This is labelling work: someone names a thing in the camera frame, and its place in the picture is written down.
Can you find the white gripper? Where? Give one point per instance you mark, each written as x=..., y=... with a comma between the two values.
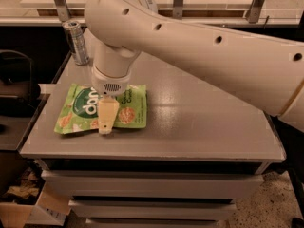
x=109, y=84

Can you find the green rice chip bag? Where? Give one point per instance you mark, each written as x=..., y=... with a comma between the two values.
x=80, y=110

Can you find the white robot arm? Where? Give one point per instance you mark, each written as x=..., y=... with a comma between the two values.
x=263, y=71

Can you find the silver drink can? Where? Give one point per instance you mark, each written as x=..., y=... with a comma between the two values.
x=76, y=41

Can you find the black chair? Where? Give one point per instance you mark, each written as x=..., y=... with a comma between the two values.
x=19, y=89

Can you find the grey drawer cabinet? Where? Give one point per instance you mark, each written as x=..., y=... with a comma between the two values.
x=202, y=150

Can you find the cardboard box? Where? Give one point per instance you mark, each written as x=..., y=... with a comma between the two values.
x=50, y=209

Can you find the left metal shelf bracket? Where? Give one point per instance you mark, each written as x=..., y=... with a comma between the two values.
x=62, y=10

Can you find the metal shelf bracket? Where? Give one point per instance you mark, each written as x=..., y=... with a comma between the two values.
x=177, y=9
x=253, y=14
x=62, y=10

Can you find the middle metal shelf bracket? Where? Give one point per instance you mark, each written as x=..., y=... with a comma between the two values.
x=177, y=9

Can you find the right metal shelf bracket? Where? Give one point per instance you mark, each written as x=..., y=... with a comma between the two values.
x=253, y=14

